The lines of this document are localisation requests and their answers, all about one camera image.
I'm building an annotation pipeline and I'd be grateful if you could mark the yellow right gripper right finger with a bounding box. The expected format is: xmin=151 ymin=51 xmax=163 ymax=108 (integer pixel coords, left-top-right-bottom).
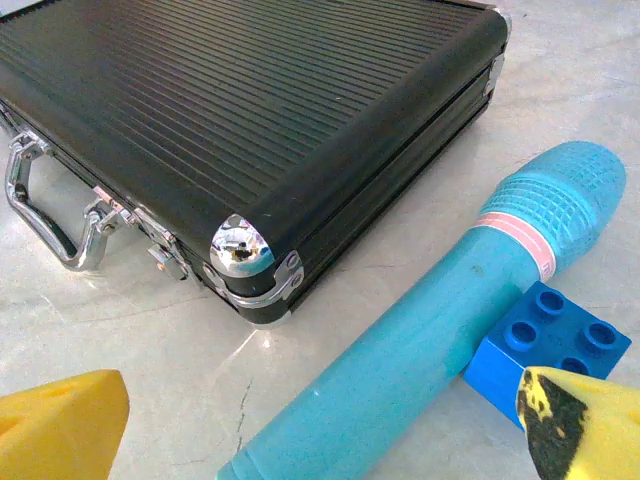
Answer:
xmin=515 ymin=366 xmax=640 ymax=480

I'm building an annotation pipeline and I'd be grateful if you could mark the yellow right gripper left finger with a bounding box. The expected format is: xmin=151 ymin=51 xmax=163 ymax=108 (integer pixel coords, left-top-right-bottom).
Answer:
xmin=0 ymin=369 xmax=131 ymax=480

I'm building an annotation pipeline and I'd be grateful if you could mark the blue toy building brick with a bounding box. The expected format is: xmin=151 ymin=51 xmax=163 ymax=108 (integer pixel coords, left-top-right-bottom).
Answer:
xmin=462 ymin=280 xmax=632 ymax=431

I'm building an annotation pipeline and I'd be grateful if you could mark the blue bottle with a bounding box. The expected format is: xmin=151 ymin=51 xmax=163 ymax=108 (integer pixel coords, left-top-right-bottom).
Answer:
xmin=217 ymin=140 xmax=627 ymax=480

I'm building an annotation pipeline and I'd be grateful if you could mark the black ribbed aluminium case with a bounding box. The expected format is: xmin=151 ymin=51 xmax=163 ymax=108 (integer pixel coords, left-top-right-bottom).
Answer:
xmin=0 ymin=0 xmax=514 ymax=331

